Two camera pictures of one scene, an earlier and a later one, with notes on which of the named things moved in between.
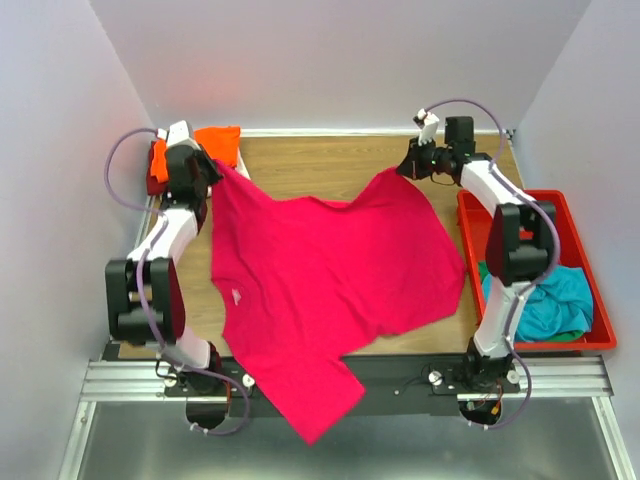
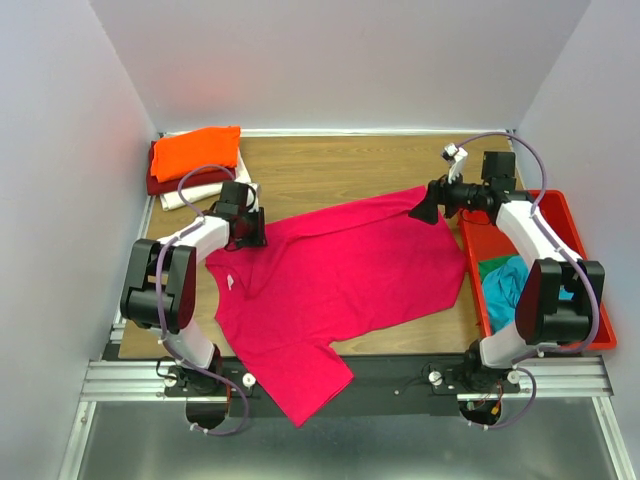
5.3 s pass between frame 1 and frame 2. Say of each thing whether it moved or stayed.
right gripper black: moved
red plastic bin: stayed
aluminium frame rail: stayed
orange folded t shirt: stayed
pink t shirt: moved
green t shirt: stayed
